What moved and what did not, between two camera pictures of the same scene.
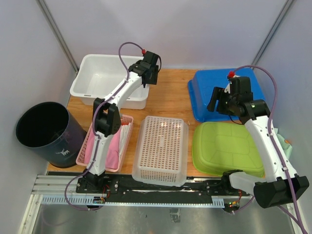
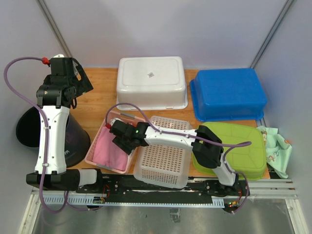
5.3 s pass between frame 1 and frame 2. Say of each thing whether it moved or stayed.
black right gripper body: moved
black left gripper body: moved
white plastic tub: moved
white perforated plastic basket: stayed
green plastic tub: stayed
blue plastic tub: stayed
